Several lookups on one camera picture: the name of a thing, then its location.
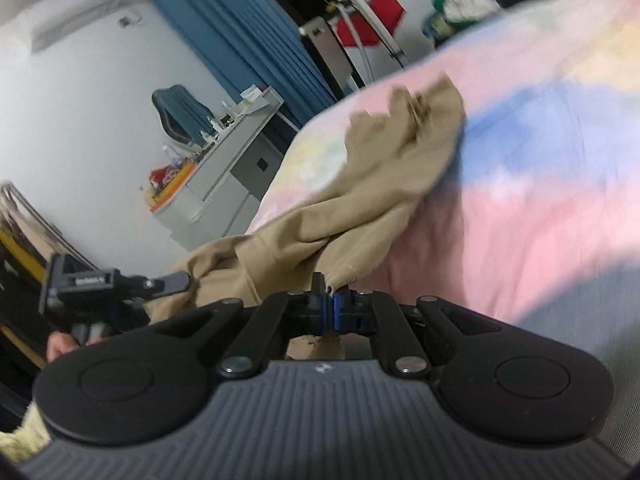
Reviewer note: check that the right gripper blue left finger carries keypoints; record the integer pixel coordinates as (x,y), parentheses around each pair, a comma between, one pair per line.
(281,317)

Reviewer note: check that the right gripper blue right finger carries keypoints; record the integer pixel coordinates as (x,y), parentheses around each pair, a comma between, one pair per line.
(378,317)

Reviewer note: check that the tan printed t-shirt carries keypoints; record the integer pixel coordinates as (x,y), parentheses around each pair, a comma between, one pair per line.
(345,230)

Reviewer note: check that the pile of clothes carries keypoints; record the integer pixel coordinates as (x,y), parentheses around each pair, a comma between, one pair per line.
(460,7)

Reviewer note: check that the person left hand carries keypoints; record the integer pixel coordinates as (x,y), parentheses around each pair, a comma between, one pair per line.
(59,344)

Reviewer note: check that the orange tray with items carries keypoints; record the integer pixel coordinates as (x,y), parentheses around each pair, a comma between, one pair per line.
(163,182)

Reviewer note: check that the white dressing table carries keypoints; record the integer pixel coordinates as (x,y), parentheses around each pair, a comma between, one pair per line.
(222,194)

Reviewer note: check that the pastel tie-dye bed cover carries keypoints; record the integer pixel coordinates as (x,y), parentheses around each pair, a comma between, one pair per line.
(537,223)

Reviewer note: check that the wavy framed mirror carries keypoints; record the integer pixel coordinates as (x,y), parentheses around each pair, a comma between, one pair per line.
(183,118)

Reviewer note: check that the white tissue box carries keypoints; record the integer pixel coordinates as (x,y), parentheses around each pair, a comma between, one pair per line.
(251,94)

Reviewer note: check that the left blue curtain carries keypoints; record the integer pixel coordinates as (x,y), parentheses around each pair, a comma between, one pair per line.
(246,42)

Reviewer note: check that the white air conditioner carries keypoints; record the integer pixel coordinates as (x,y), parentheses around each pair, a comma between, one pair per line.
(48,21)

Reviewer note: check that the garment steamer stand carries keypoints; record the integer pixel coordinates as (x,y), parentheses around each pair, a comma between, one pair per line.
(365,24)

